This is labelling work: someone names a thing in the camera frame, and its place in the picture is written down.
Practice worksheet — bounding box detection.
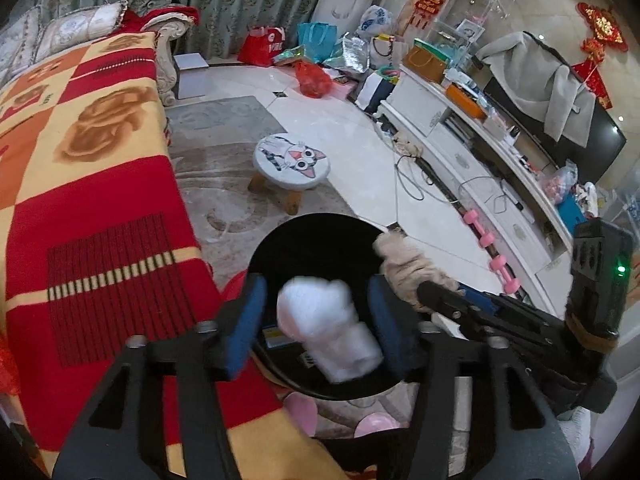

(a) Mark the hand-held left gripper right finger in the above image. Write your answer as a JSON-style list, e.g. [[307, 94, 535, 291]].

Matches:
[[367, 274, 583, 480]]

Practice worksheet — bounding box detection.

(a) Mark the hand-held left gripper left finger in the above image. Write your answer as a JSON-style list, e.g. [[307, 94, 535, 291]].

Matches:
[[52, 274, 268, 480]]

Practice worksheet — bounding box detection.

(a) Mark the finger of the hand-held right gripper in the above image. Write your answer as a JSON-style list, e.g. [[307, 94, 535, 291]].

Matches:
[[457, 284, 566, 328], [417, 281, 551, 348]]

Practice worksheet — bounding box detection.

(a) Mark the beige fluffy cloth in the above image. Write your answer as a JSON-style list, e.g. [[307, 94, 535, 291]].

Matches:
[[374, 232, 458, 311]]

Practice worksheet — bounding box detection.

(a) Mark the black round trash bin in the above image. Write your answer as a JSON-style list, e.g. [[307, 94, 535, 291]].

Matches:
[[248, 212, 436, 401]]

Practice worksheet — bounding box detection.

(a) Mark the pink dumbbell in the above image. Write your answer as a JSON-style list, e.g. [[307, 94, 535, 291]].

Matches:
[[462, 209, 496, 249], [489, 254, 521, 295]]

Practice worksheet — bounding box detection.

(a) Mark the blue box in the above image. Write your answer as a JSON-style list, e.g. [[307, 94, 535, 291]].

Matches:
[[556, 194, 587, 234]]

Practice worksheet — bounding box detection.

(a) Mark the pink slipper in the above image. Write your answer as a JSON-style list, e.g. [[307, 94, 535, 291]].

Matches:
[[352, 412, 402, 439], [284, 392, 319, 437]]

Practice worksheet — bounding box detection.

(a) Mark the clear bag of pink items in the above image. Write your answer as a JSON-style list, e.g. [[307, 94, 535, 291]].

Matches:
[[542, 159, 579, 204]]

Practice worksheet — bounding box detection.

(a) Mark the black television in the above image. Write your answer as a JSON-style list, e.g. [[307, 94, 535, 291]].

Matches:
[[481, 31, 627, 187]]

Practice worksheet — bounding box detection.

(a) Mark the white television cabinet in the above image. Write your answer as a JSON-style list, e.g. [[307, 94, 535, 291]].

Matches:
[[379, 64, 577, 313]]

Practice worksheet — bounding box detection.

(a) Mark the cat print wooden stool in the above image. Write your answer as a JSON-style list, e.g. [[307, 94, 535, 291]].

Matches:
[[248, 132, 331, 214]]

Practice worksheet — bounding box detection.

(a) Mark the orange box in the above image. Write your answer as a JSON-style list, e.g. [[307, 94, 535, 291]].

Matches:
[[444, 82, 489, 119]]

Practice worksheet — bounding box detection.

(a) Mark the grey cloth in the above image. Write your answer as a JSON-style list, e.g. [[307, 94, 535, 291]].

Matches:
[[474, 31, 597, 144]]

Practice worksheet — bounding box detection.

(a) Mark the white dark paper bag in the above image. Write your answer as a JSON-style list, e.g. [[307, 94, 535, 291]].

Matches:
[[357, 72, 396, 114]]

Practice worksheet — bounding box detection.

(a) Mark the red orange printed blanket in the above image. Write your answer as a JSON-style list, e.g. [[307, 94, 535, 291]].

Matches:
[[0, 31, 351, 480]]

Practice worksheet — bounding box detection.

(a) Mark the brown paper bag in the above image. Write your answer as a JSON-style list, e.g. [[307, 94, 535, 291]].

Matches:
[[402, 42, 449, 84]]

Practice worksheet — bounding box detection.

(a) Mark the red plastic bag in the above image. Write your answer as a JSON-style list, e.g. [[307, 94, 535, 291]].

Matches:
[[294, 61, 333, 100]]

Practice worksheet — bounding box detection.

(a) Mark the white cardboard box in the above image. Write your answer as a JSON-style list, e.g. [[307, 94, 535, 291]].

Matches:
[[173, 52, 210, 100]]

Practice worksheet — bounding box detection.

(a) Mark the silver foil bag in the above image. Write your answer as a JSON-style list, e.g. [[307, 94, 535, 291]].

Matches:
[[325, 32, 371, 74]]

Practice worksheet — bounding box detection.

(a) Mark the green shiny gift wrap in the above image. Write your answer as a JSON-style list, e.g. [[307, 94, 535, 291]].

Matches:
[[272, 45, 306, 67]]

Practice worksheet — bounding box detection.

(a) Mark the grey tufted headboard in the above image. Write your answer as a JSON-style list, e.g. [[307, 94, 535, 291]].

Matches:
[[140, 12, 197, 107]]

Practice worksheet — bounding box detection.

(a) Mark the red shopping bag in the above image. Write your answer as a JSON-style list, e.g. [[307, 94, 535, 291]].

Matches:
[[237, 25, 286, 66]]

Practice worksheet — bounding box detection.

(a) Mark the clear acrylic shelf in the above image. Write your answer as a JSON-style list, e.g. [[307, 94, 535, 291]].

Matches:
[[431, 0, 522, 69]]

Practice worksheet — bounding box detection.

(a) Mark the white blue plastic bag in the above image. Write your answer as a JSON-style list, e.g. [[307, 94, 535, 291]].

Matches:
[[358, 4, 394, 39]]

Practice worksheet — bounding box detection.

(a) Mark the teal shopping bag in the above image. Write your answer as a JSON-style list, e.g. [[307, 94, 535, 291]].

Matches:
[[298, 22, 337, 64]]

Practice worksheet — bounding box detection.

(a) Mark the red hanging ornament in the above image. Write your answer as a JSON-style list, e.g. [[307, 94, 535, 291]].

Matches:
[[410, 0, 444, 36]]

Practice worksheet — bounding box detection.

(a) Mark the red cloth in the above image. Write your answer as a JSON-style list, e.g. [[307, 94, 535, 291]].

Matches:
[[121, 6, 201, 32]]

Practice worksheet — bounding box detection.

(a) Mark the green patterned curtain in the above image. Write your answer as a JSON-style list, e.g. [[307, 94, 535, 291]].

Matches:
[[15, 0, 337, 62]]

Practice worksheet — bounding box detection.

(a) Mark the white embroidered cushion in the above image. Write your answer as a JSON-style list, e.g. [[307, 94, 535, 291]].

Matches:
[[39, 1, 129, 54], [0, 5, 47, 86]]

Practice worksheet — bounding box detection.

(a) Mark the red knot wall decoration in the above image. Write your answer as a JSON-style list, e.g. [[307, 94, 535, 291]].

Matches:
[[574, 2, 629, 111]]

